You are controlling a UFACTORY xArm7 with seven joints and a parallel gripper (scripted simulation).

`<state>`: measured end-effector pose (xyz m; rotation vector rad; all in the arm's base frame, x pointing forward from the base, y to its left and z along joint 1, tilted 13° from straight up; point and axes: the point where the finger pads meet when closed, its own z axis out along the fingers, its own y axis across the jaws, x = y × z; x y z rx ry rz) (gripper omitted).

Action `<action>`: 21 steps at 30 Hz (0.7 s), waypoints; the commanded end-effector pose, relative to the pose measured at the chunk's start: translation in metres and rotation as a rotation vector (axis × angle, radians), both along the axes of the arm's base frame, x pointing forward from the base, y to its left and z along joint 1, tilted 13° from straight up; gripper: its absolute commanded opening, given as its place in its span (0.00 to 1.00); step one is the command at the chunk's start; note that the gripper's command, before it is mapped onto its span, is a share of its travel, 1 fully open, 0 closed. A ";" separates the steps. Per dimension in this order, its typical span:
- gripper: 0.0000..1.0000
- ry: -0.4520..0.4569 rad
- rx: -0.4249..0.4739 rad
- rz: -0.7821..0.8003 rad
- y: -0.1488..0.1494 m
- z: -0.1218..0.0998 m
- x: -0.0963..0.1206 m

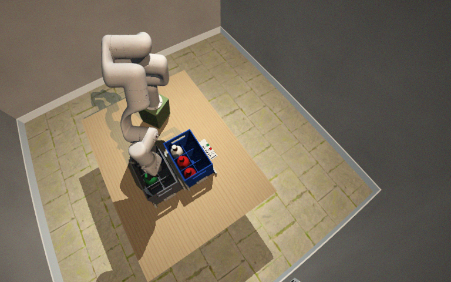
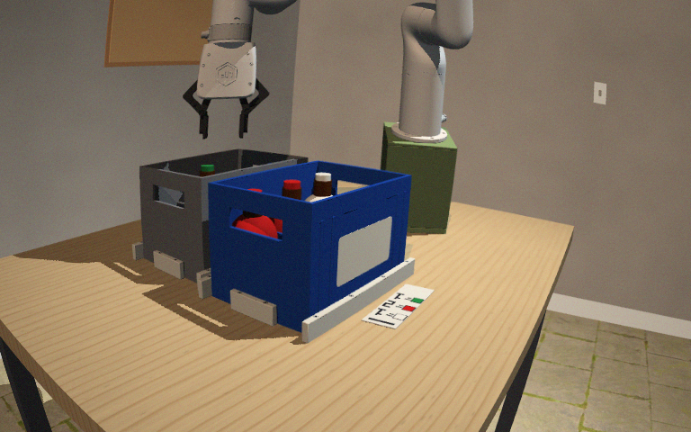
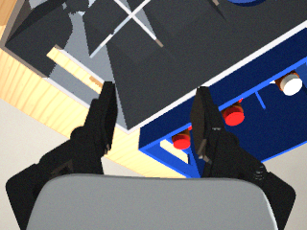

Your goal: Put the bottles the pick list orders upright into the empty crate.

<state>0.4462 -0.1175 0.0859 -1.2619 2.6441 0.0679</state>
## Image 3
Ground red bottle with pink label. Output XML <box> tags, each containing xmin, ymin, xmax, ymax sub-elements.
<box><xmin>221</xmin><ymin>99</ymin><xmax>244</xmax><ymax>126</ymax></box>
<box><xmin>172</xmin><ymin>126</ymin><xmax>191</xmax><ymax>150</ymax></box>

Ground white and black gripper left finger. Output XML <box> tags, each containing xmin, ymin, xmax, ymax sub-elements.
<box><xmin>5</xmin><ymin>81</ymin><xmax>118</xmax><ymax>230</ymax></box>

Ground blue bottle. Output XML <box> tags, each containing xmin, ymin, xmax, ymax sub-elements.
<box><xmin>227</xmin><ymin>0</ymin><xmax>266</xmax><ymax>7</ymax></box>

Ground grey plastic crate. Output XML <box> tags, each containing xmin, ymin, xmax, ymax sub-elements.
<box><xmin>0</xmin><ymin>0</ymin><xmax>307</xmax><ymax>134</ymax></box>

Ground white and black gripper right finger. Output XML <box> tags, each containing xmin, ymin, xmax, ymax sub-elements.
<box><xmin>190</xmin><ymin>86</ymin><xmax>296</xmax><ymax>230</ymax></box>

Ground blue plastic crate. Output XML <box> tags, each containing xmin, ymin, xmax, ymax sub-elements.
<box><xmin>138</xmin><ymin>28</ymin><xmax>307</xmax><ymax>178</ymax></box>

